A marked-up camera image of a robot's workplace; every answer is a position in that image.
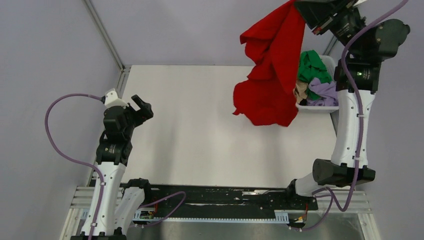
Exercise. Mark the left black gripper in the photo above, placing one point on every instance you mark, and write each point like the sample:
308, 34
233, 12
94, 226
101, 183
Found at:
145, 110

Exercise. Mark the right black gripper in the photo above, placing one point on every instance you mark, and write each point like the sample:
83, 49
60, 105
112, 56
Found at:
319, 13

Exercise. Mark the red t shirt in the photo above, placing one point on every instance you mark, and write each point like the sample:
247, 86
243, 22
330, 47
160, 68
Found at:
274, 44

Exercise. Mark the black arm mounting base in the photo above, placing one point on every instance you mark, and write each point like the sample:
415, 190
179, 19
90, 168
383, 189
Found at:
222, 203

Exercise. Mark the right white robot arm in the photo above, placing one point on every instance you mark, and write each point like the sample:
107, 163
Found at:
366, 47

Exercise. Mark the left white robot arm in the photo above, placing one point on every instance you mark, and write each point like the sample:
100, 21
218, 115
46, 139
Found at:
107, 219

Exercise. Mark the white laundry basket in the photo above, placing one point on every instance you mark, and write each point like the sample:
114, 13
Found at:
330, 66

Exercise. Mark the green t shirt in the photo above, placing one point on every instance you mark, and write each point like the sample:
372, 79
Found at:
311, 66

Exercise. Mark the lilac t shirt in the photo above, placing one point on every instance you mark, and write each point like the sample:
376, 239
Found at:
322, 94

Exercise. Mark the beige t shirt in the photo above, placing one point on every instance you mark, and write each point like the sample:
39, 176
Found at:
300, 92

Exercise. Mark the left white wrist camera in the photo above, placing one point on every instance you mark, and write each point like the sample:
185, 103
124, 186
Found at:
112, 99

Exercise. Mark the grey slotted cable duct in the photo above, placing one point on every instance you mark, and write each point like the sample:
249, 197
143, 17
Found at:
279, 218

